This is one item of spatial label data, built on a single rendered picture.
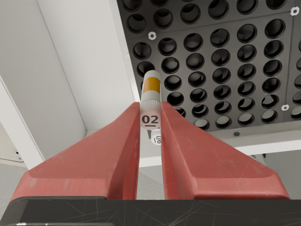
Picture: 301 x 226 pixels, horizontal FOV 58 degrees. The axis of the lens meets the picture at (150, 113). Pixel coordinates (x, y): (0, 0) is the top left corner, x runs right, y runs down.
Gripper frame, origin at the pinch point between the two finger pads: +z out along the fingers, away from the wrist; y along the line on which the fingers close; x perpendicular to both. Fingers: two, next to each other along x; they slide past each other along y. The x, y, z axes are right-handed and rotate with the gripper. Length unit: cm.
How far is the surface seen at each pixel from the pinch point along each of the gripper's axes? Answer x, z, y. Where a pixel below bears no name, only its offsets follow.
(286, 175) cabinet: 39, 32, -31
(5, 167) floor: 107, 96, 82
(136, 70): 1.5, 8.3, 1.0
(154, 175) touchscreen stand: 106, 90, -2
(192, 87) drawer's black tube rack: 2.8, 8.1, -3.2
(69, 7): -1.2, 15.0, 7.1
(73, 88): 6.8, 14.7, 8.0
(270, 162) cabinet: 46, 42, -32
